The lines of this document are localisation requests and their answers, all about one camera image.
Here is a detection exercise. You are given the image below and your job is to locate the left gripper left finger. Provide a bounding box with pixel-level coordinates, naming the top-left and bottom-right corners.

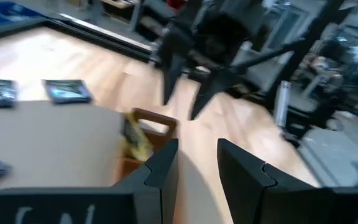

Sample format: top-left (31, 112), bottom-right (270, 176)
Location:
top-left (0, 139), bottom-right (180, 224)

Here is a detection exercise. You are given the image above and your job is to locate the black aluminium table frame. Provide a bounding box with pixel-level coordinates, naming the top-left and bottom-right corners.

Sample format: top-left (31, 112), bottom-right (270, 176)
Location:
top-left (0, 17), bottom-right (167, 63)

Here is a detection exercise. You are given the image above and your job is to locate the blue storage bin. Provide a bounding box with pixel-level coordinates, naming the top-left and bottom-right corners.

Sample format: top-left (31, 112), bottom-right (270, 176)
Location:
top-left (0, 1), bottom-right (46, 32)

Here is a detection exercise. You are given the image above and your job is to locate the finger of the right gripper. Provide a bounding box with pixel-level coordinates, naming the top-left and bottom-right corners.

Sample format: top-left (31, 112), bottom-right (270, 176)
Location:
top-left (163, 54), bottom-right (186, 105)
top-left (190, 70), bottom-right (248, 121)

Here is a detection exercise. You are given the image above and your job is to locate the yellow green tea bag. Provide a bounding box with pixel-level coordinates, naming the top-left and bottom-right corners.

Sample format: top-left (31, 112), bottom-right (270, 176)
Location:
top-left (121, 110), bottom-right (155, 162)

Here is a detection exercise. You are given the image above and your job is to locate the wooden tea organizer box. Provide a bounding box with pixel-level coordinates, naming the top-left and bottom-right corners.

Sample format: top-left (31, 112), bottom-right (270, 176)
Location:
top-left (113, 107), bottom-right (180, 187)

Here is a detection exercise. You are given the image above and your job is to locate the silver metal post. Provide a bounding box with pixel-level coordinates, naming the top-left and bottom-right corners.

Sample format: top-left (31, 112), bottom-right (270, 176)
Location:
top-left (273, 80), bottom-right (291, 128)

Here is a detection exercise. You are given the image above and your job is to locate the round grey mat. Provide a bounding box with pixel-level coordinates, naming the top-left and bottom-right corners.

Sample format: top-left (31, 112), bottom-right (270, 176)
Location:
top-left (0, 101), bottom-right (226, 224)

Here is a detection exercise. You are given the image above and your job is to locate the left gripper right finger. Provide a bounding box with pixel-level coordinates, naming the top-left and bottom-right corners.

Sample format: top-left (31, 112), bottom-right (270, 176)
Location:
top-left (218, 139), bottom-right (358, 224)

